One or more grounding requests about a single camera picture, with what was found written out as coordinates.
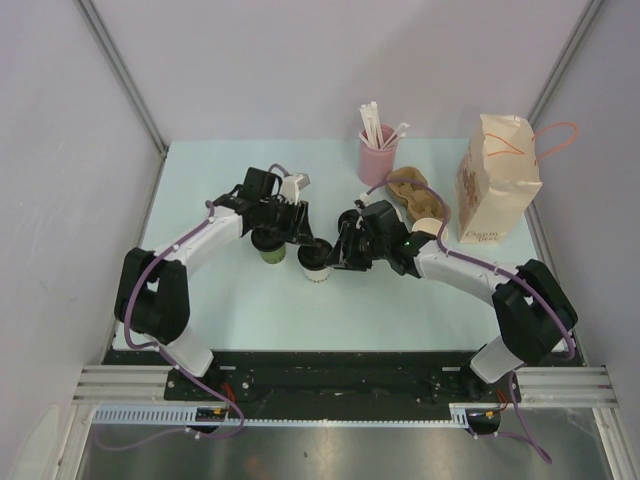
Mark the stack of black lids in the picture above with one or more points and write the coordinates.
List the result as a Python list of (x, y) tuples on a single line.
[(350, 216)]

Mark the white wrapped straws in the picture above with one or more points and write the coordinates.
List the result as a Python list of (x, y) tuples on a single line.
[(373, 136)]

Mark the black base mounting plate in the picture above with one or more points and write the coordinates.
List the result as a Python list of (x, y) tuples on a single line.
[(433, 378)]

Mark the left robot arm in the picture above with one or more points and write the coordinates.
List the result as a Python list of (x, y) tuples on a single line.
[(153, 301)]

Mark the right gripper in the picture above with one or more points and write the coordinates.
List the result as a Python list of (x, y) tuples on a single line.
[(345, 257)]

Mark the black coffee cup lid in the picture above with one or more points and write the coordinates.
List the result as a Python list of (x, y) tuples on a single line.
[(265, 241)]

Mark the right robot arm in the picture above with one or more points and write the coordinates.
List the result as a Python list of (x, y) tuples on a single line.
[(533, 313)]

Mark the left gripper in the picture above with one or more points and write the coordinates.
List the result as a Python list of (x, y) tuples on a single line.
[(298, 231)]

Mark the green paper cup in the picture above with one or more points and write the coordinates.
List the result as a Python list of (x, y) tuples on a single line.
[(273, 256)]

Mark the brown paper takeout bag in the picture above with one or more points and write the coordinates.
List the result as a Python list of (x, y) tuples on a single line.
[(498, 176)]

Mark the pink straw holder cup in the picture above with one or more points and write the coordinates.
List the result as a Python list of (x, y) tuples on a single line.
[(374, 164)]

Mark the brown cardboard cup carrier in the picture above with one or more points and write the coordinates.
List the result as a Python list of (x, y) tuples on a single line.
[(407, 186)]

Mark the white cable duct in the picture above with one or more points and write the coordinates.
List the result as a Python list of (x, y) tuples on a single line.
[(424, 415)]

